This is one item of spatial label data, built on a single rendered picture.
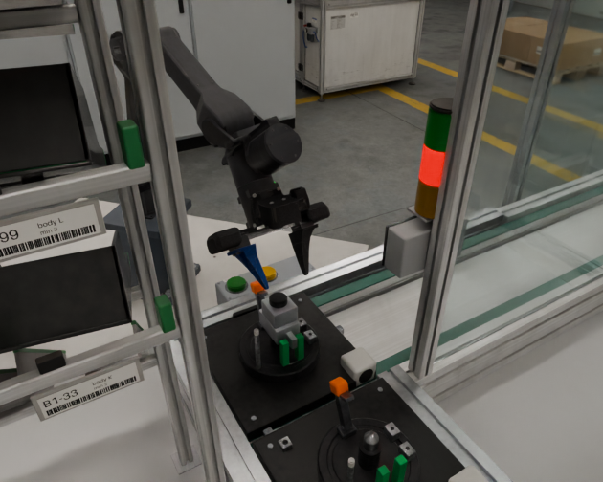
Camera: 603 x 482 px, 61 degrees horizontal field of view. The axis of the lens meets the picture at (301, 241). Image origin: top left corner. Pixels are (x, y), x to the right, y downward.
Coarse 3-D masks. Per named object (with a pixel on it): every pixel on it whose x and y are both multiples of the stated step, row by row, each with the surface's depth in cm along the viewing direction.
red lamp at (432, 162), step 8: (424, 144) 67; (424, 152) 67; (432, 152) 66; (440, 152) 65; (424, 160) 67; (432, 160) 66; (440, 160) 66; (424, 168) 68; (432, 168) 67; (440, 168) 66; (424, 176) 68; (432, 176) 67; (440, 176) 67; (432, 184) 68
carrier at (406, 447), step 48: (384, 384) 83; (288, 432) 76; (336, 432) 74; (384, 432) 73; (432, 432) 76; (288, 480) 70; (336, 480) 68; (384, 480) 64; (432, 480) 70; (480, 480) 68
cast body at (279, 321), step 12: (264, 300) 83; (276, 300) 82; (288, 300) 83; (264, 312) 83; (276, 312) 81; (288, 312) 81; (264, 324) 85; (276, 324) 81; (288, 324) 83; (276, 336) 82; (288, 336) 82
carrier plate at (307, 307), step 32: (256, 320) 96; (320, 320) 96; (224, 352) 89; (320, 352) 89; (224, 384) 83; (256, 384) 83; (288, 384) 83; (320, 384) 83; (352, 384) 84; (256, 416) 78; (288, 416) 79
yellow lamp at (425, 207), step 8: (424, 184) 69; (416, 192) 71; (424, 192) 69; (432, 192) 68; (416, 200) 71; (424, 200) 70; (432, 200) 69; (416, 208) 72; (424, 208) 70; (432, 208) 70; (424, 216) 71; (432, 216) 70
